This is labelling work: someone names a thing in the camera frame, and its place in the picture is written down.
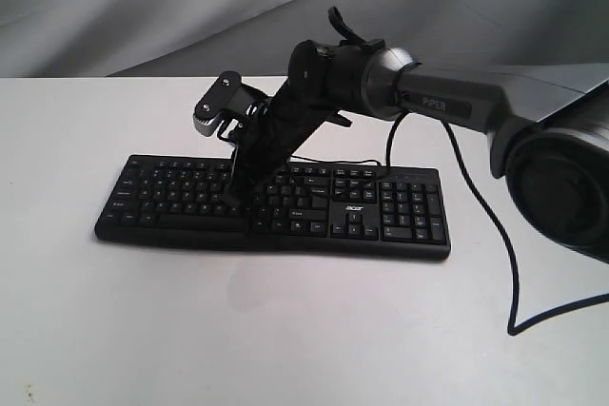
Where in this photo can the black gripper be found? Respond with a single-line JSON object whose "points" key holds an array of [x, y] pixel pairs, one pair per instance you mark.
{"points": [[265, 140]]}

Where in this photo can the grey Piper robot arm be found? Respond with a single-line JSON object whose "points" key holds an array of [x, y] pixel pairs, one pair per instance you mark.
{"points": [[546, 126]]}

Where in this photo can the black Acer keyboard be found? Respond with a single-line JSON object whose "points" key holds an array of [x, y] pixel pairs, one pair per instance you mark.
{"points": [[347, 209]]}

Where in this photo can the grey fabric backdrop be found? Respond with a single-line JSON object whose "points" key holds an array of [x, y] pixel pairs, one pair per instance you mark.
{"points": [[137, 38]]}

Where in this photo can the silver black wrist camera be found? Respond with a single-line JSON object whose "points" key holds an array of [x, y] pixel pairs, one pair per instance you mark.
{"points": [[228, 100]]}

